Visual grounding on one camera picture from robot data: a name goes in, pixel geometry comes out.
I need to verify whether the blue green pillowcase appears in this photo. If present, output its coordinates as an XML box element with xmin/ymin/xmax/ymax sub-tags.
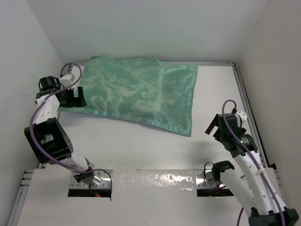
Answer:
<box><xmin>66</xmin><ymin>56</ymin><xmax>198</xmax><ymax>137</ymax></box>

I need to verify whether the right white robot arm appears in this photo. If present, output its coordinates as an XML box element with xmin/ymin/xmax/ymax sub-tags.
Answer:
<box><xmin>205</xmin><ymin>111</ymin><xmax>299</xmax><ymax>226</ymax></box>

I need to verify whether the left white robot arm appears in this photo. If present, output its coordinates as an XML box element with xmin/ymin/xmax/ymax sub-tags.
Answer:
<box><xmin>24</xmin><ymin>74</ymin><xmax>97</xmax><ymax>186</ymax></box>

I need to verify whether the white front cover board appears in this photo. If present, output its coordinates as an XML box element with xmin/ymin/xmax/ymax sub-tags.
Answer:
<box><xmin>18</xmin><ymin>167</ymin><xmax>248</xmax><ymax>226</ymax></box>

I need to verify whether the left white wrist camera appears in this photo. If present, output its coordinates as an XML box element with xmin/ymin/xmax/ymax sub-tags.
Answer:
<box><xmin>59</xmin><ymin>74</ymin><xmax>76</xmax><ymax>87</ymax></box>

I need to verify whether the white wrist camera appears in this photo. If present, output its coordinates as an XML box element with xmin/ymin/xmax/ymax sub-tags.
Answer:
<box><xmin>59</xmin><ymin>74</ymin><xmax>76</xmax><ymax>87</ymax></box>
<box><xmin>233</xmin><ymin>109</ymin><xmax>247</xmax><ymax>127</ymax></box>

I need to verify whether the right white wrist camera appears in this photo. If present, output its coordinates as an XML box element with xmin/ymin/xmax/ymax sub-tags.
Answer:
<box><xmin>233</xmin><ymin>109</ymin><xmax>247</xmax><ymax>127</ymax></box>

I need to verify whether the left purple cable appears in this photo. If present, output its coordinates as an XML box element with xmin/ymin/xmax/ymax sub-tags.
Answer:
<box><xmin>30</xmin><ymin>62</ymin><xmax>113</xmax><ymax>189</ymax></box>

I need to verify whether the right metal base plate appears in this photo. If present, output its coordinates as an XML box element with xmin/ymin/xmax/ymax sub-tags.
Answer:
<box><xmin>195</xmin><ymin>169</ymin><xmax>227</xmax><ymax>189</ymax></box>

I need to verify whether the metal base plate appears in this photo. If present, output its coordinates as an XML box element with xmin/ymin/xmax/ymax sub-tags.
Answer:
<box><xmin>70</xmin><ymin>171</ymin><xmax>111</xmax><ymax>189</ymax></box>
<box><xmin>195</xmin><ymin>169</ymin><xmax>227</xmax><ymax>189</ymax></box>

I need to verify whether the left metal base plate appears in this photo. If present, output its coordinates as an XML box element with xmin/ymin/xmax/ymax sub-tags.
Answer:
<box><xmin>70</xmin><ymin>171</ymin><xmax>111</xmax><ymax>189</ymax></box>

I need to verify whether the aluminium table frame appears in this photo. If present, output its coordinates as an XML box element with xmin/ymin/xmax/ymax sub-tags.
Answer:
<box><xmin>7</xmin><ymin>61</ymin><xmax>286</xmax><ymax>226</ymax></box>

